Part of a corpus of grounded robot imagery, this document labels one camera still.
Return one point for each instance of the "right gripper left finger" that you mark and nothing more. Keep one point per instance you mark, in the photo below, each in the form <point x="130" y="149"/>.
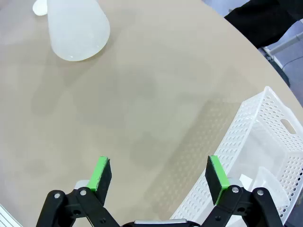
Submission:
<point x="101" y="184"/>

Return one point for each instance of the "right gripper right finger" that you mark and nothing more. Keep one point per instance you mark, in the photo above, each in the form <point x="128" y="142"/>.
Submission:
<point x="215" y="184"/>

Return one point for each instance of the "clear plastic measuring cup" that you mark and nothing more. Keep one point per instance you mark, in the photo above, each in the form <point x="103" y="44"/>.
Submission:
<point x="270" y="186"/>

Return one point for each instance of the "translucent conical plastic flask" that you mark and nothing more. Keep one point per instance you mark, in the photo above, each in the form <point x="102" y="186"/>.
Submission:
<point x="75" y="30"/>

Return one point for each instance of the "white round flask cap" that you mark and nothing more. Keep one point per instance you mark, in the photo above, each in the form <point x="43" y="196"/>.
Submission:
<point x="39" y="8"/>

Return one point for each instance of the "white paper label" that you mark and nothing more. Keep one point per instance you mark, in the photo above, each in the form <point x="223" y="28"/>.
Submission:
<point x="246" y="180"/>

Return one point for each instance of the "white perforated plastic basket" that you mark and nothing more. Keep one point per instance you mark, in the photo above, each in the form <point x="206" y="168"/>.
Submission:
<point x="236" y="142"/>

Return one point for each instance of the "person in black t-shirt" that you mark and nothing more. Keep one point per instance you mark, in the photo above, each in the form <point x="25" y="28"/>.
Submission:
<point x="260" y="19"/>

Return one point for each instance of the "grey metal floor frame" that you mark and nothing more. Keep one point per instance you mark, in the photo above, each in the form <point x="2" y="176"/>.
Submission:
<point x="284" y="45"/>

